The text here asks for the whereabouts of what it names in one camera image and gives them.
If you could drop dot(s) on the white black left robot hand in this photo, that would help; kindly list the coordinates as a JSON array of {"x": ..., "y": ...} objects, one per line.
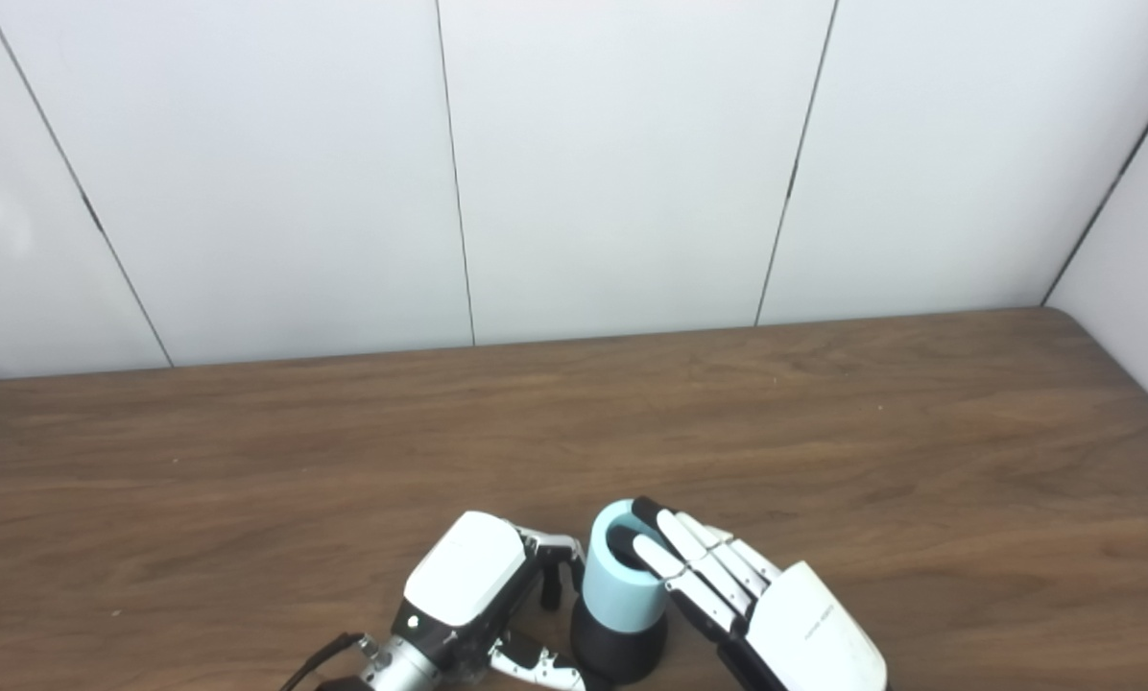
[{"x": 464, "y": 571}]

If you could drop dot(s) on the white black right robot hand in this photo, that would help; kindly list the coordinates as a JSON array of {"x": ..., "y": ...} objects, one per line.
[{"x": 804, "y": 624}]

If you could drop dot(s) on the black flared nozzle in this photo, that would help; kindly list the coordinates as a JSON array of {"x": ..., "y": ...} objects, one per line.
[{"x": 617, "y": 653}]

